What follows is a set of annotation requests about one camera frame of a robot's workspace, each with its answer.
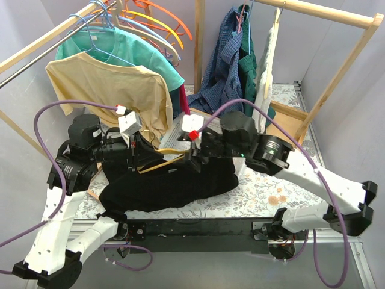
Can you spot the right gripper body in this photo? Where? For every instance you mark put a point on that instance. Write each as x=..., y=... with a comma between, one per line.
x=195, y=156

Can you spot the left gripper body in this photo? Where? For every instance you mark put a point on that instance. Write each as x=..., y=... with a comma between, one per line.
x=133, y=155

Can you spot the black t shirt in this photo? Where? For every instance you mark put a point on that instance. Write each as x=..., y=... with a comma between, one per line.
x=168, y=187

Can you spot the beige t shirt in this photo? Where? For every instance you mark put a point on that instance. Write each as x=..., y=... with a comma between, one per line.
x=83, y=78

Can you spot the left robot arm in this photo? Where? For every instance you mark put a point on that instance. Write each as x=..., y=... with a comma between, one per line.
x=54, y=261

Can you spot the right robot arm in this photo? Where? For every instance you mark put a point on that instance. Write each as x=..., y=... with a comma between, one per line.
x=345, y=206

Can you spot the blue plaid shirt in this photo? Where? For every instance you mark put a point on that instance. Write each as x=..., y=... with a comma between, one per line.
x=221, y=82

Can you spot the teal t shirt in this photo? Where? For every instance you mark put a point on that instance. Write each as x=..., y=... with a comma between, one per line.
x=120, y=48

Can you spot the light blue hanger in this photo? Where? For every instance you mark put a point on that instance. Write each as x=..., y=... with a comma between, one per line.
x=111, y=42

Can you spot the yellow orange hanger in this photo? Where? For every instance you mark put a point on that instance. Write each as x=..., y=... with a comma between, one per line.
x=147, y=20

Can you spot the white plastic basket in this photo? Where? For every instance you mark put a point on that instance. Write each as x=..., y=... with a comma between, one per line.
x=169, y=140

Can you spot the magenta garment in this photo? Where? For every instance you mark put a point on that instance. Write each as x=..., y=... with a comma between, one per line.
x=183, y=100

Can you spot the white garment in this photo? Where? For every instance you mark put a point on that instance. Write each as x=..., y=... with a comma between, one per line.
x=264, y=80

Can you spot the floral table cloth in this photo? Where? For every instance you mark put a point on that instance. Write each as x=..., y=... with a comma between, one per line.
x=257, y=195

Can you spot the right wooden clothes rack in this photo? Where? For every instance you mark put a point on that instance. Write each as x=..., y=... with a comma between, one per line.
x=312, y=50

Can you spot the wooden clothes rack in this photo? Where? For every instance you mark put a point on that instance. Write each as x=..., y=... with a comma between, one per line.
x=312, y=50
x=22, y=133

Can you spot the dark green garment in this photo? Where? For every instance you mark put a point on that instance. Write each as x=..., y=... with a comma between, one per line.
x=247, y=64

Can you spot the black base bar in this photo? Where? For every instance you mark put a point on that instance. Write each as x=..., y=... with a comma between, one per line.
x=197, y=235

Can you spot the metal rod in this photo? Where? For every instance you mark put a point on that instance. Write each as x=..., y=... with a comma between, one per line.
x=44, y=39

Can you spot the left wooden clothes rack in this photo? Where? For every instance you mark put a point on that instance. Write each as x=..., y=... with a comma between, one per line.
x=22, y=133

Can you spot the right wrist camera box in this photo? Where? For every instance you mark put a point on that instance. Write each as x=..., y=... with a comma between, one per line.
x=190, y=125

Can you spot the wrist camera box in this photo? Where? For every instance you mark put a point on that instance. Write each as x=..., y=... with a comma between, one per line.
x=190, y=125
x=129, y=122

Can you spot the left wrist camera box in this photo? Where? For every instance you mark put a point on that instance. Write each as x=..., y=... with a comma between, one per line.
x=129, y=122

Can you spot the aluminium frame rail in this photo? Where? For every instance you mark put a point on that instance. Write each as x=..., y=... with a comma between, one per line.
x=226, y=134

